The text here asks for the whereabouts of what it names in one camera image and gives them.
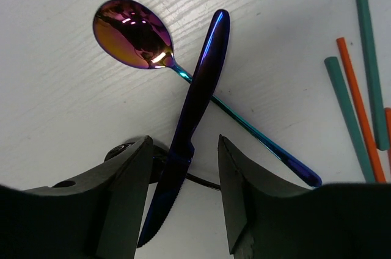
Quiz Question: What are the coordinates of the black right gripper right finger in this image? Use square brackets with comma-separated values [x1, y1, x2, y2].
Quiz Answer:
[217, 136, 390, 258]

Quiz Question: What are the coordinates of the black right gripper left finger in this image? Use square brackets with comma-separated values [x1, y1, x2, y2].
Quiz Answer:
[1, 136, 153, 258]

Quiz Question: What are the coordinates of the iridescent blue knife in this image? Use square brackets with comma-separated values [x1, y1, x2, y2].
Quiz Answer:
[137, 9, 230, 247]

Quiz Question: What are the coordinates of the black spoon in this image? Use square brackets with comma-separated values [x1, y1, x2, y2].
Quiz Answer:
[104, 142, 221, 191]

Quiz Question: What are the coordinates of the orange chopstick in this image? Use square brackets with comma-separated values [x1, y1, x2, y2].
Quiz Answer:
[336, 37, 386, 183]
[384, 108, 391, 165]

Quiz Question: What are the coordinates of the green chopstick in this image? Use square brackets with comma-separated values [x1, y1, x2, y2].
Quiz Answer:
[324, 56, 376, 183]
[356, 0, 390, 151]

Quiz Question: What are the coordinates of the iridescent rainbow spoon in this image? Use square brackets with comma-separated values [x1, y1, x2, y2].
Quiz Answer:
[93, 0, 322, 187]

